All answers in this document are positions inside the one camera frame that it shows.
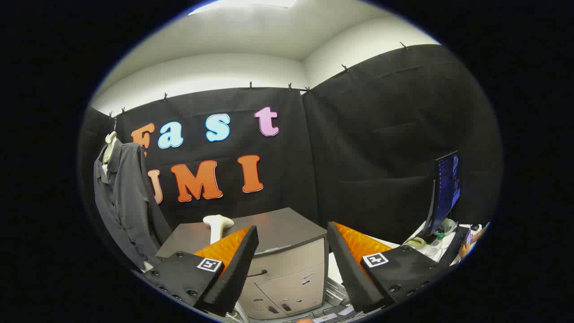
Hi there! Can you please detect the white garment steamer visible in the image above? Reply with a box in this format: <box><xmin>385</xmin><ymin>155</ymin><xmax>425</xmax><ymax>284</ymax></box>
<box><xmin>203</xmin><ymin>214</ymin><xmax>235</xmax><ymax>245</ymax></box>

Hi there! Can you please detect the grey button-up shirt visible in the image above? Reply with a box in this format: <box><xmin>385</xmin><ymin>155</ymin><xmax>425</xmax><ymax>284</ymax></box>
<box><xmin>93</xmin><ymin>141</ymin><xmax>173</xmax><ymax>270</ymax></box>

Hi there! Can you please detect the cream clothes hanger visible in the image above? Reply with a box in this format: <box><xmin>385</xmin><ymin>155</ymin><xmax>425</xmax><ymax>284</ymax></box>
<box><xmin>102</xmin><ymin>131</ymin><xmax>118</xmax><ymax>175</ymax></box>

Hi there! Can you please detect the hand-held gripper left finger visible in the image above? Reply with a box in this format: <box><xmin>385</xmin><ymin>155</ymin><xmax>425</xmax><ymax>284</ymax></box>
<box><xmin>132</xmin><ymin>226</ymin><xmax>260</xmax><ymax>317</ymax></box>

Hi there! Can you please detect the black computer monitor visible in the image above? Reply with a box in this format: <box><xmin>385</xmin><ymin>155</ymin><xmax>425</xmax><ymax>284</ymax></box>
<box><xmin>424</xmin><ymin>150</ymin><xmax>462</xmax><ymax>237</ymax></box>

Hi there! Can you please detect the black keyboard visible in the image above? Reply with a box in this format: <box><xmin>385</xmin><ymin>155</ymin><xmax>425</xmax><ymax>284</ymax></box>
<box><xmin>437</xmin><ymin>227</ymin><xmax>470</xmax><ymax>266</ymax></box>

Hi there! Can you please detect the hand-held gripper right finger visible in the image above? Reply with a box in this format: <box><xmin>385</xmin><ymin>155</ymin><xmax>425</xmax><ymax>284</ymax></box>
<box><xmin>327</xmin><ymin>221</ymin><xmax>450</xmax><ymax>314</ymax></box>

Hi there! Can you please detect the grey drawer cabinet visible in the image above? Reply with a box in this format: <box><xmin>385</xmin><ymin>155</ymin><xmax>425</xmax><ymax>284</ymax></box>
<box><xmin>155</xmin><ymin>207</ymin><xmax>329</xmax><ymax>320</ymax></box>

